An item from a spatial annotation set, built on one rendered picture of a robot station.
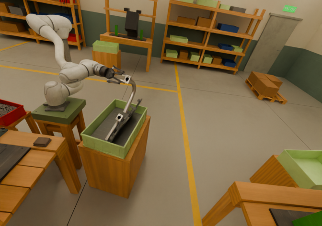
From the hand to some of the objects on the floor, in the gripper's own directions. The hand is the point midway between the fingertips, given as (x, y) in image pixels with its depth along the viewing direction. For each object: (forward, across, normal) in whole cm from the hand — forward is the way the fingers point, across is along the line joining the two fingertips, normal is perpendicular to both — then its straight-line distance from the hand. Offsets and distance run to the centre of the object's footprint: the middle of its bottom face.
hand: (126, 79), depth 104 cm
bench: (-104, -172, +22) cm, 202 cm away
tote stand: (-25, -109, +106) cm, 154 cm away
